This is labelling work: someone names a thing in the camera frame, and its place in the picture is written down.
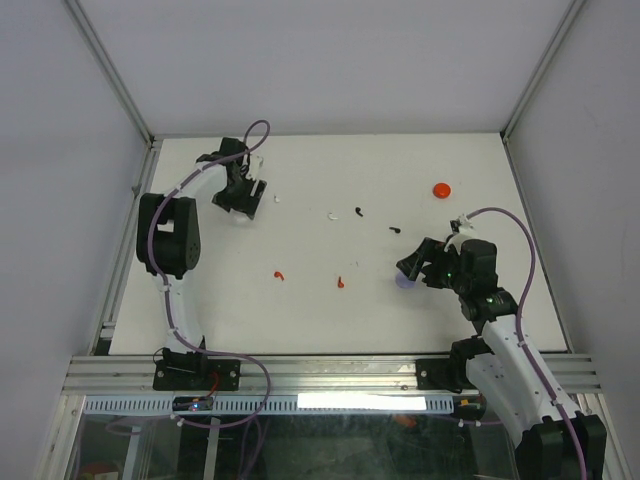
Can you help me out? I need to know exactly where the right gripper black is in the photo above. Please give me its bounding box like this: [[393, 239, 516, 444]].
[[395, 237, 470, 294]]

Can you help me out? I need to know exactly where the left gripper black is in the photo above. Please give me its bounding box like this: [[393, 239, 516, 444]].
[[215, 172, 266, 218]]

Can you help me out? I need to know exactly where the purple charging case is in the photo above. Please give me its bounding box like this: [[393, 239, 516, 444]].
[[395, 272, 415, 289]]

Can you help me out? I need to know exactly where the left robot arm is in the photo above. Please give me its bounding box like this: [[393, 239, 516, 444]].
[[136, 137, 267, 389]]

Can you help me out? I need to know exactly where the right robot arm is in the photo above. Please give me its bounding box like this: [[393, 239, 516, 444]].
[[396, 234, 607, 479]]

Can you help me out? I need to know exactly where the orange round case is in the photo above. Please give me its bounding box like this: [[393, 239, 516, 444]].
[[432, 182, 452, 199]]

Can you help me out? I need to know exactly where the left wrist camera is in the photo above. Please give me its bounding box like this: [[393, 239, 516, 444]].
[[244, 155, 264, 197]]

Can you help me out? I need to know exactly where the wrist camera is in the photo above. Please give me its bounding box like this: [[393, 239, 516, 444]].
[[244, 155, 264, 197], [444, 214, 478, 254]]

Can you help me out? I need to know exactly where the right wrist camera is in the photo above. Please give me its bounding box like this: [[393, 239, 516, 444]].
[[444, 214, 478, 254]]

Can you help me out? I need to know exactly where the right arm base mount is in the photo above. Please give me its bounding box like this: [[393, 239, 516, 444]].
[[415, 357, 467, 393]]

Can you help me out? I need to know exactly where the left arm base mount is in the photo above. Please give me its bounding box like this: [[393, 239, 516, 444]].
[[153, 348, 240, 392]]

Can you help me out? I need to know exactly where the left aluminium frame post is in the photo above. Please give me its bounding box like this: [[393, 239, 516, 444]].
[[62, 0, 154, 146]]

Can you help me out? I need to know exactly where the aluminium frame post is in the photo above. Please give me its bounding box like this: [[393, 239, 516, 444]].
[[500, 0, 588, 144], [62, 0, 154, 146]]

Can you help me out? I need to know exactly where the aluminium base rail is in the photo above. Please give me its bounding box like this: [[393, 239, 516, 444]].
[[62, 353, 602, 395]]

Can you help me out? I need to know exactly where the white slotted cable duct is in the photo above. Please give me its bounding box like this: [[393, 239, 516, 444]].
[[84, 393, 454, 416]]

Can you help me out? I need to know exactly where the right aluminium frame post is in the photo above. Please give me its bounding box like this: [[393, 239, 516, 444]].
[[500, 0, 588, 144]]

